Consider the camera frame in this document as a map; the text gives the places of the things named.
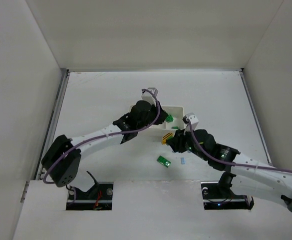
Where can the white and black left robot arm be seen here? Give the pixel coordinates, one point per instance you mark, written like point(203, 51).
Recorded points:
point(62, 160)

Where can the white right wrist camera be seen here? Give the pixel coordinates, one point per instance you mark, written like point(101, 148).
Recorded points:
point(191, 121)

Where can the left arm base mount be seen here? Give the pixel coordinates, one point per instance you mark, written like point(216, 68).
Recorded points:
point(98, 198)

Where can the green square lego brick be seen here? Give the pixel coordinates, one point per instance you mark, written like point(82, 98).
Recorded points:
point(169, 119)

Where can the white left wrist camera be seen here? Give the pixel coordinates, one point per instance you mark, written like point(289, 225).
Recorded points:
point(149, 95)

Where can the white three-compartment container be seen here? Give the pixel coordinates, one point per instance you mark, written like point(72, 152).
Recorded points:
point(177, 113)

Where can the green flat lego plate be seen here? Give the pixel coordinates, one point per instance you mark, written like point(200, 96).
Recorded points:
point(163, 161)

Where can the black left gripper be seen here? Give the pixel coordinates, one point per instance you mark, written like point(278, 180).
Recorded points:
point(160, 116)

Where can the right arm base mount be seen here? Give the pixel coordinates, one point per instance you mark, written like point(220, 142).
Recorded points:
point(217, 195)

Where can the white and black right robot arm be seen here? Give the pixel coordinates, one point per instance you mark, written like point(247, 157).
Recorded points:
point(241, 175)

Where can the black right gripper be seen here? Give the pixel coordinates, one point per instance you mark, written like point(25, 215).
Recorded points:
point(173, 140)

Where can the yellow striped lego brick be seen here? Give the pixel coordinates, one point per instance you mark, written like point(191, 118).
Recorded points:
point(166, 137)

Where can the light blue lego piece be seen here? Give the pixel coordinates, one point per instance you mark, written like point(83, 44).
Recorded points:
point(182, 161)

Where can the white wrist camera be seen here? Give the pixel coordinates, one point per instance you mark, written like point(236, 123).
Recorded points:
point(149, 95)
point(191, 121)

